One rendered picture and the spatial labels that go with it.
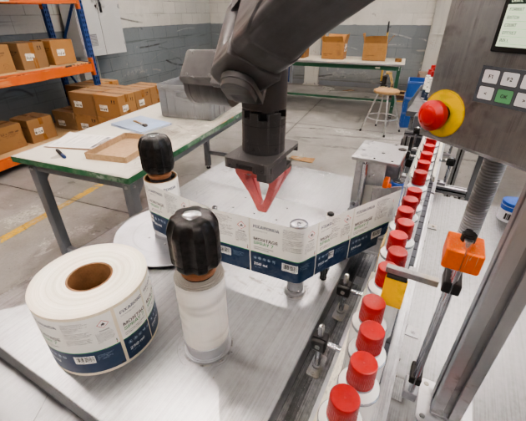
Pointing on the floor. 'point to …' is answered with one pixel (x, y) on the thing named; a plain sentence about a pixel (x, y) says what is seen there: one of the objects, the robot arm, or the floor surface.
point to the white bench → (99, 174)
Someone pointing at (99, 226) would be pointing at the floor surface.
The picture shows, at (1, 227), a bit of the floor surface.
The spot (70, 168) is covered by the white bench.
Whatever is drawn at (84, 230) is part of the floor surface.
